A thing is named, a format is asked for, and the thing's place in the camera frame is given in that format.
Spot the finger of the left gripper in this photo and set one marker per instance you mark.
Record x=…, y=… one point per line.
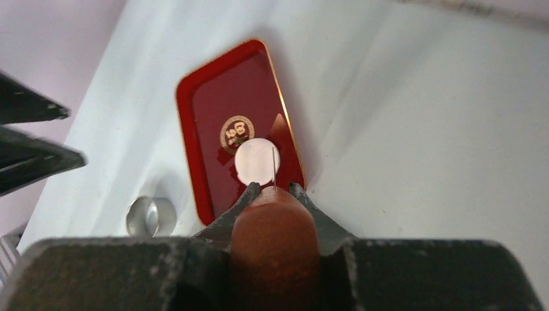
x=20, y=104
x=26, y=160

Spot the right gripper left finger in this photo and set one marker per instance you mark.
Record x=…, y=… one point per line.
x=132, y=273

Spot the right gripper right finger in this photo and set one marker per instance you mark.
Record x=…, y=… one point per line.
x=415, y=274

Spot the small metal cup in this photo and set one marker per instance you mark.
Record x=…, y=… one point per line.
x=151, y=217

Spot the rectangular red tray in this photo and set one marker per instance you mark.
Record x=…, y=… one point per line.
x=232, y=99

